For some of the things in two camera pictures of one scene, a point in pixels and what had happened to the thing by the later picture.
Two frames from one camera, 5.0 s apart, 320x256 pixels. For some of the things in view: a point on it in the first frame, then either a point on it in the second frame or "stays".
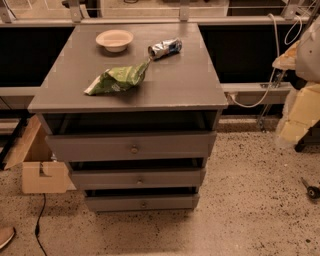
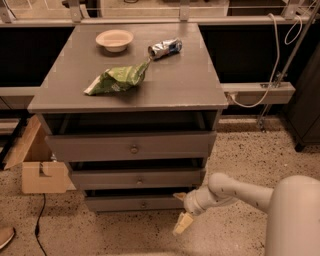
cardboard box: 41,174 stays
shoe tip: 6,234 stays
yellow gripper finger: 288,59 to 201,200
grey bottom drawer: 142,202 stays
